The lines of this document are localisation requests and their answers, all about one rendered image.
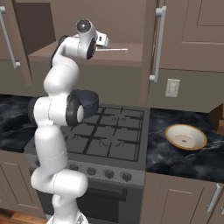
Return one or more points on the grey stove with hob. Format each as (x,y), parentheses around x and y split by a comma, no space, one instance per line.
(116,137)

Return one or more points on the brown base cabinet door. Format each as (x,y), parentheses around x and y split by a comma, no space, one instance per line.
(175,201)
(14,183)

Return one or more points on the white wall outlet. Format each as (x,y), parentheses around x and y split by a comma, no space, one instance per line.
(172,87)

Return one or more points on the white bowl with tan rim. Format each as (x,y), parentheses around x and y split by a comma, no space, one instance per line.
(185,137)

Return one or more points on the brown panelled wall cabinet door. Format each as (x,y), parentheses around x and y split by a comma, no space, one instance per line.
(192,32)

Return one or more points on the dark blue pot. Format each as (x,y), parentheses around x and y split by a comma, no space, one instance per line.
(89,102)

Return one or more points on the brown open wall cabinet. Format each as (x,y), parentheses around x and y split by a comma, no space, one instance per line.
(116,73)

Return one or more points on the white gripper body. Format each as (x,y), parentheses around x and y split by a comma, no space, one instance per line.
(105,40)

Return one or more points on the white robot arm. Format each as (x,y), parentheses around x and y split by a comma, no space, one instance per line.
(52,134)

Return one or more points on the brown wooden box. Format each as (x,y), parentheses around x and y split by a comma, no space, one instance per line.
(218,118)

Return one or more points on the round dark stove knob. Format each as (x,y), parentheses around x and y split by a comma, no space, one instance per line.
(73,167)
(109,173)
(126,176)
(91,170)

